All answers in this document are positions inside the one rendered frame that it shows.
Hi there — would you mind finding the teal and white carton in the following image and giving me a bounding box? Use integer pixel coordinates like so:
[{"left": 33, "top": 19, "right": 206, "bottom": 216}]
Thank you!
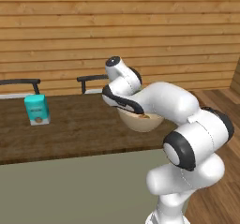
[{"left": 23, "top": 94, "right": 52, "bottom": 127}]

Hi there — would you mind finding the beige basket bowl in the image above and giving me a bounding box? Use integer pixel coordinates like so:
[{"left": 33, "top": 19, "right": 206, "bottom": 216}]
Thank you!
[{"left": 116, "top": 108, "right": 165, "bottom": 133}]

